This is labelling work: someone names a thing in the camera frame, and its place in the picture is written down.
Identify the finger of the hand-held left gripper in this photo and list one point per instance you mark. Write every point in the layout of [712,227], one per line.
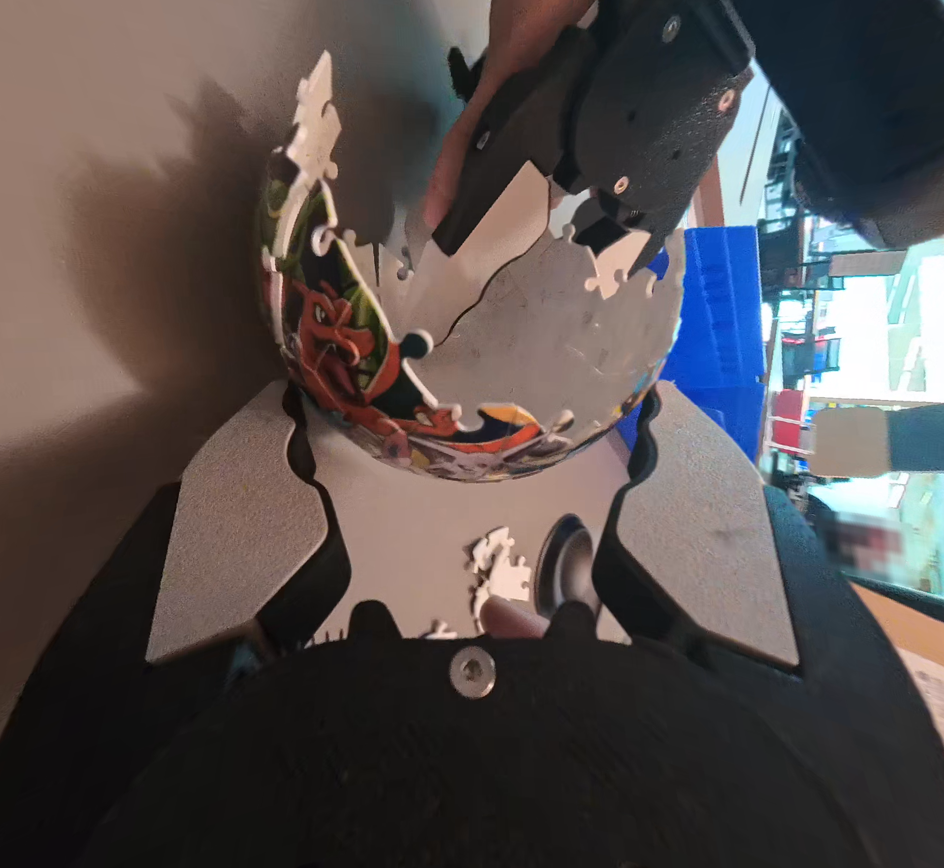
[487,256]
[599,228]

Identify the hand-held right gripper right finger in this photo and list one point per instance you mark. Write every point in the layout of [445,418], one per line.
[700,536]

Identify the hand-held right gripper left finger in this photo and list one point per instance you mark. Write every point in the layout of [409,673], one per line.
[243,536]

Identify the cartoon print puzzle ball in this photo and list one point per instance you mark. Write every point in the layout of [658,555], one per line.
[516,352]

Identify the pile of puzzle pieces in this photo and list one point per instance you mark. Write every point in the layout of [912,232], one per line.
[509,577]

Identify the black round ball stand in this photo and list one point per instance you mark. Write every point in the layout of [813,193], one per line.
[568,566]

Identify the person's right hand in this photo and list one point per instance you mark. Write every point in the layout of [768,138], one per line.
[512,619]

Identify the blue plastic bin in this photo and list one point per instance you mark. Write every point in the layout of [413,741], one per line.
[723,337]

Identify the wooden clipboard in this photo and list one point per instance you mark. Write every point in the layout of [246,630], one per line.
[907,617]

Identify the white instruction sheet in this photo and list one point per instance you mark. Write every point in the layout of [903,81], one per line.
[929,684]

